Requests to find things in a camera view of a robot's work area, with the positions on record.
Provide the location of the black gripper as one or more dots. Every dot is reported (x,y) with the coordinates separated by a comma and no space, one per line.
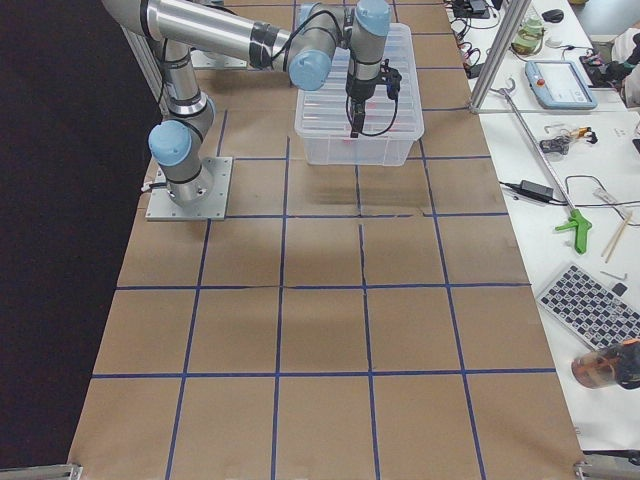
(359,90)

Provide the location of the clear ribbed box lid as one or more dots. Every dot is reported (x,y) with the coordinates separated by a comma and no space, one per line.
(317,63)

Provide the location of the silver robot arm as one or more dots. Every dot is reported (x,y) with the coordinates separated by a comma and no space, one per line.
(185,35)

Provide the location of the black power adapter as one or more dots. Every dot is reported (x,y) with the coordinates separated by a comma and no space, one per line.
(533,191)

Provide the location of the right teach pendant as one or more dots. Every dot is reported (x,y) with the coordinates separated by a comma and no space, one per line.
(558,85)

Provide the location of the silver reacher grabber tool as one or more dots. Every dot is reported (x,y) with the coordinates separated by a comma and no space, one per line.
(576,220)

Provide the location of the wooden chopsticks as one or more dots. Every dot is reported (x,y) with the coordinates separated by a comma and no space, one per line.
(610,247)

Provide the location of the checkered calibration board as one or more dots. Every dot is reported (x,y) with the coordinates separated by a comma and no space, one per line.
(596,315)

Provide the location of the amber plastic bottle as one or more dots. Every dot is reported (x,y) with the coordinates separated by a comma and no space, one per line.
(617,364)

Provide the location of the aluminium frame post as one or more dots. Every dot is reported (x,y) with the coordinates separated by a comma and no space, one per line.
(506,32)

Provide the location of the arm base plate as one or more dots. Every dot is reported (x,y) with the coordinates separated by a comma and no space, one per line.
(204,198)

